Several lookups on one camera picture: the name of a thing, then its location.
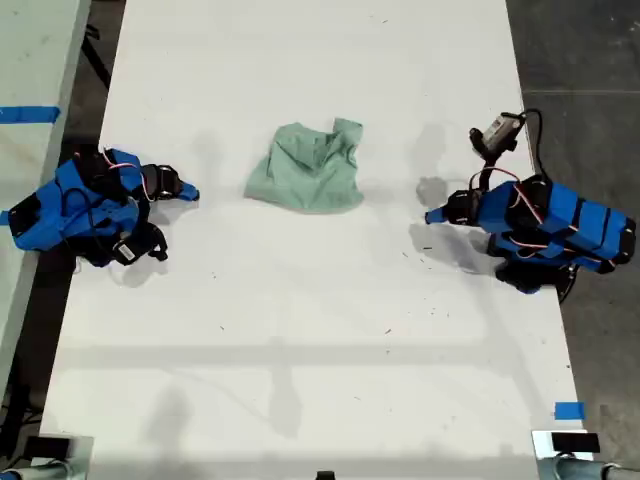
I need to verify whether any pale green T-shirt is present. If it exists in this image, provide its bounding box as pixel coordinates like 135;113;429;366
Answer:
243;117;365;215

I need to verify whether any black stand leg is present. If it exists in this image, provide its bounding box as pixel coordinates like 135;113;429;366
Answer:
79;27;113;94

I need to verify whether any long blue tape strip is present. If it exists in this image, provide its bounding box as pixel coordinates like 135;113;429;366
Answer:
0;105;62;125

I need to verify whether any grey side table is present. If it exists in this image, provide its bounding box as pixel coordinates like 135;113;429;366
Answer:
0;0;94;396

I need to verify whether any square blue tape patch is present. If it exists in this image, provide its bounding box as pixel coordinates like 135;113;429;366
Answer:
554;401;586;421

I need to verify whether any silver metal plate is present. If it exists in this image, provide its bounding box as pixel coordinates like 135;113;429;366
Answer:
530;429;592;480
37;434;96;480

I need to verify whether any small black box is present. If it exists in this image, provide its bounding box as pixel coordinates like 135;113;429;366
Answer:
24;436;73;459
551;432;601;455

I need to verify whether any grey metal pipe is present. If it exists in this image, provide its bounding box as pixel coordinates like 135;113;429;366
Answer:
0;462;71;480
539;455;640;480

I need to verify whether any round-mounted black wrist camera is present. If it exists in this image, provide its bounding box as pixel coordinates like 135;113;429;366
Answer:
110;227;170;267

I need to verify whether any black cable of round-mounted camera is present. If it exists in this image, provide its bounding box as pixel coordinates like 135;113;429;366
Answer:
69;187;97;246

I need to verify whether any boxy black wrist camera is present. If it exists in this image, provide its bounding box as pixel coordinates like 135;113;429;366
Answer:
468;112;527;162

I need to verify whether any black cable of boxy camera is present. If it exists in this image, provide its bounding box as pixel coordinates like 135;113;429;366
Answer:
519;108;550;184

